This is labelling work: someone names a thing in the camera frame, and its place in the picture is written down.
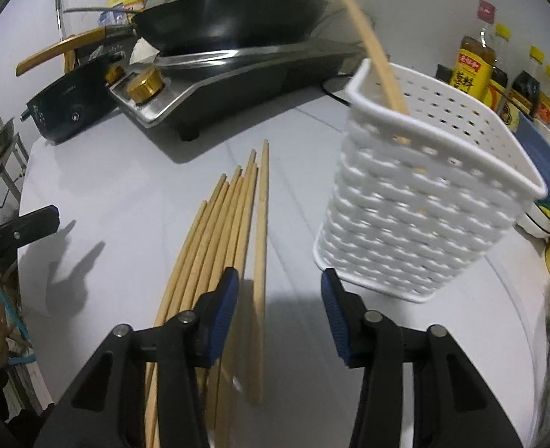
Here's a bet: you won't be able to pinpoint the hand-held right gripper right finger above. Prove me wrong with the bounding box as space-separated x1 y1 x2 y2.
320 268 525 448

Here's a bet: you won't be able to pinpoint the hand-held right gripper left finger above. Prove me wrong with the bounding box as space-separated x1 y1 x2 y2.
34 267 240 448

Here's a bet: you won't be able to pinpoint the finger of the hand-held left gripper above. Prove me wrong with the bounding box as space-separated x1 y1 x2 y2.
0 205 61 280

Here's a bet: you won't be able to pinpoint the wooden chopstick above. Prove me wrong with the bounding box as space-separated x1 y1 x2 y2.
249 139 271 404
330 0 411 115

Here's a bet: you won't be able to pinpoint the bundle of wooden chopsticks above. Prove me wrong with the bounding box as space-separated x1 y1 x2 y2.
144 149 260 448

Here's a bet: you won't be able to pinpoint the white plastic woven basket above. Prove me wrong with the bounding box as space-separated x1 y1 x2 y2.
312 58 549 304

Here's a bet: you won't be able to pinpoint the metal rack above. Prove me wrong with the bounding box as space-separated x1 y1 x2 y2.
0 133 29 208

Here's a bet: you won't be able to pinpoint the black induction cooker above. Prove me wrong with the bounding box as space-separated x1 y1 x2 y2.
21 53 122 144

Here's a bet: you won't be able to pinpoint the white crumpled paper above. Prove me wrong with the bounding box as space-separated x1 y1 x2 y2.
129 38 160 65

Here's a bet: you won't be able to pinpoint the hanging kitchen knife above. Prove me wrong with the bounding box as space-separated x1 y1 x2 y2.
55 0 67 45

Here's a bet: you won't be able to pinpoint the steel gas stove gold knobs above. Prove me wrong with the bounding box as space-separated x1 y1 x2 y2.
106 40 366 141

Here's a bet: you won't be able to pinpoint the blue plate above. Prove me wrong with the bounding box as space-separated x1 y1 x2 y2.
515 114 550 206

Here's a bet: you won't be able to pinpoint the soy sauce bottle yellow cap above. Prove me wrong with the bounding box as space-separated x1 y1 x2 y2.
534 65 550 126
508 46 545 119
487 23 512 115

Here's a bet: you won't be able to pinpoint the black wok with wooden handle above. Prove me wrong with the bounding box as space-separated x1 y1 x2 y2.
16 0 332 78

